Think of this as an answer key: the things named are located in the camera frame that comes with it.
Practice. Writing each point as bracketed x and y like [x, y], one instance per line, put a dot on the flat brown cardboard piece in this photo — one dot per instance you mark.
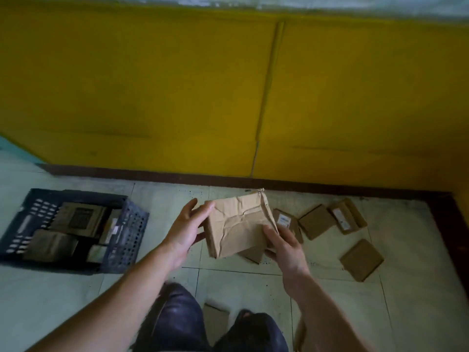
[215, 324]

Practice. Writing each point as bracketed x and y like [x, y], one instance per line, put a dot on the person's right leg dark jeans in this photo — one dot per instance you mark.
[252, 333]

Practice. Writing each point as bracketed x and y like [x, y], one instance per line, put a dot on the dark blue plastic crate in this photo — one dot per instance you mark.
[128, 238]

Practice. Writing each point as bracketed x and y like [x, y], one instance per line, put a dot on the person's right hand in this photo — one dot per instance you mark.
[289, 252]

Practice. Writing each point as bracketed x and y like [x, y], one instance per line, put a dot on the person's left hand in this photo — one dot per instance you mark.
[179, 236]

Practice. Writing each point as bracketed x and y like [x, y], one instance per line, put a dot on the person's left leg dark jeans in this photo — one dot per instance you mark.
[176, 322]

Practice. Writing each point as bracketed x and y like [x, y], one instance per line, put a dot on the dark flat box with label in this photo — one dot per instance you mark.
[78, 218]

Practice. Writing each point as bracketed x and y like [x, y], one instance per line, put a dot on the large yellow panel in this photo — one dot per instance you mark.
[366, 106]
[128, 91]

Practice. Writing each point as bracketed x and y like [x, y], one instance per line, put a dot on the open brown box white label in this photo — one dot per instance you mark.
[348, 216]

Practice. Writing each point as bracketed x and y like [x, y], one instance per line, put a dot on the brown cardboard box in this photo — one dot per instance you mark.
[238, 225]
[252, 255]

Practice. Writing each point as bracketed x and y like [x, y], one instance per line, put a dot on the person's right thumb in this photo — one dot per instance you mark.
[273, 233]

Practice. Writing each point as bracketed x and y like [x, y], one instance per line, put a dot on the person's right forearm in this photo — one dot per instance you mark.
[318, 315]

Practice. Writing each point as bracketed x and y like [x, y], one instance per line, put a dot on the person's left forearm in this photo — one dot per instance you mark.
[117, 304]

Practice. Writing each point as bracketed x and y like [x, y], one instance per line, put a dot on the small brown box white label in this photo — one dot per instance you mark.
[287, 219]

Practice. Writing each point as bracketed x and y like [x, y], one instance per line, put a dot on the person's leg dark jeans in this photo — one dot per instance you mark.
[252, 333]
[176, 322]

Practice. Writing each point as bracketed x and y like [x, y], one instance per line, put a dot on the upright box with white label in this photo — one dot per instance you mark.
[111, 227]

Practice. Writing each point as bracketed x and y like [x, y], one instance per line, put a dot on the plain brown flat box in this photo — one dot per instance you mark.
[51, 245]

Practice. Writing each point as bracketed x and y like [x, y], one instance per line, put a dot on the person's left thumb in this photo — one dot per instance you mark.
[206, 214]

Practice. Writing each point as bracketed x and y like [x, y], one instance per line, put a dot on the small pale cardboard box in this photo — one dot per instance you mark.
[97, 254]

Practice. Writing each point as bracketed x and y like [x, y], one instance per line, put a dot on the plain brown square box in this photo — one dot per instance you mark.
[362, 260]
[317, 222]

